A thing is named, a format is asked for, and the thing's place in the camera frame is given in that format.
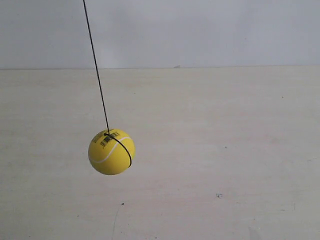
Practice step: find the yellow tennis ball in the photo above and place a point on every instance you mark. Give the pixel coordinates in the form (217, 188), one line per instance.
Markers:
(111, 152)

